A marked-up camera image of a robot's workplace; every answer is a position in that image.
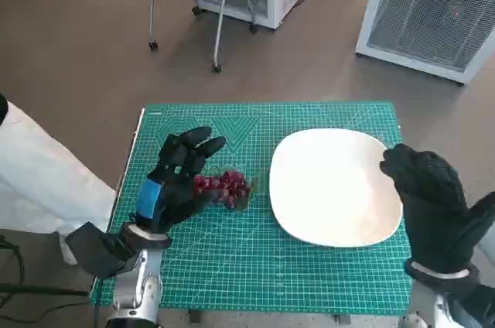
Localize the black floor cables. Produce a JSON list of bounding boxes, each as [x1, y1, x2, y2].
[[0, 238, 92, 328]]

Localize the green cutting mat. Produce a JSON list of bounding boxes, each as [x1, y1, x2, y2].
[[89, 101, 414, 310]]

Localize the red toy grape bunch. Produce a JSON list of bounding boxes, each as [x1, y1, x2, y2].
[[193, 170, 259, 212]]

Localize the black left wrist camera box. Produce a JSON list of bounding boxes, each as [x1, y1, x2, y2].
[[64, 221, 135, 278]]

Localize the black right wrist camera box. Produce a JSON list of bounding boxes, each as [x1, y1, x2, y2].
[[450, 285, 495, 328]]

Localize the white square plate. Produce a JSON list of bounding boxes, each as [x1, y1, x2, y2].
[[268, 128, 404, 248]]

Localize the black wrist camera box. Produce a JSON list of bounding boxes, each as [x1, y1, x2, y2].
[[64, 221, 135, 278], [450, 285, 495, 328]]

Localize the black left hand blue tape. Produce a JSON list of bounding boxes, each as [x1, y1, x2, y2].
[[133, 125, 227, 234]]

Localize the white cabinet with mesh panel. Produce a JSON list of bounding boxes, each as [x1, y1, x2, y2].
[[354, 0, 495, 87]]

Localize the black gloved right hand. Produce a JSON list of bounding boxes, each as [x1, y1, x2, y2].
[[379, 143, 495, 275]]

